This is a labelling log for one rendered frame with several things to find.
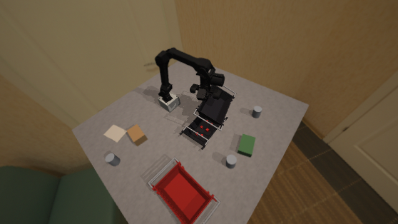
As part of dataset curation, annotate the grey cylinder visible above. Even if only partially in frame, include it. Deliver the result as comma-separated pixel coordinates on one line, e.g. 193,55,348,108
226,155,237,168
252,106,262,118
106,153,121,166

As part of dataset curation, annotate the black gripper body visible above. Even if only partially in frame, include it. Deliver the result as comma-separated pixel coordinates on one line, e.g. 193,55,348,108
190,83,222,100

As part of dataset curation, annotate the green flat box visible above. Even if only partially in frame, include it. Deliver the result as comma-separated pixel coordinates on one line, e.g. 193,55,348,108
238,134,255,157

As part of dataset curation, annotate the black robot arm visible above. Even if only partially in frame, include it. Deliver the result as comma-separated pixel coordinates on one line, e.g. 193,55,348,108
155,48,225,103

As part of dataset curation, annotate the beige flat panel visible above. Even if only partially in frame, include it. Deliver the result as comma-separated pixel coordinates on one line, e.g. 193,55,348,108
104,125,127,142

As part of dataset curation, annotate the brown cardboard box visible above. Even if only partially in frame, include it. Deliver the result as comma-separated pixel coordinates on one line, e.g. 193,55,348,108
127,124,147,146

